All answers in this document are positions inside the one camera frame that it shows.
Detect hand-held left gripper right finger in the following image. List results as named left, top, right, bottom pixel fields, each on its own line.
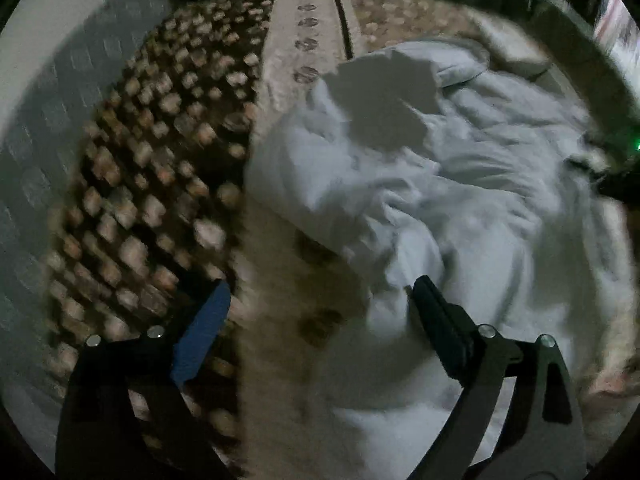
left=407, top=275, right=589, bottom=480

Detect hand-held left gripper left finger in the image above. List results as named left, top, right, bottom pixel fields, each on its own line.
left=54, top=279, right=233, bottom=480

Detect light blue pants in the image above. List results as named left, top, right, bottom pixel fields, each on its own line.
left=242, top=40, right=632, bottom=480

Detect brown floral blanket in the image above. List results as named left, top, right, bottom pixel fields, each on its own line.
left=44, top=0, right=640, bottom=480

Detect grey patterned bed sheet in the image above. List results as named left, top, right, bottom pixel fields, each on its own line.
left=0, top=0, right=173, bottom=461

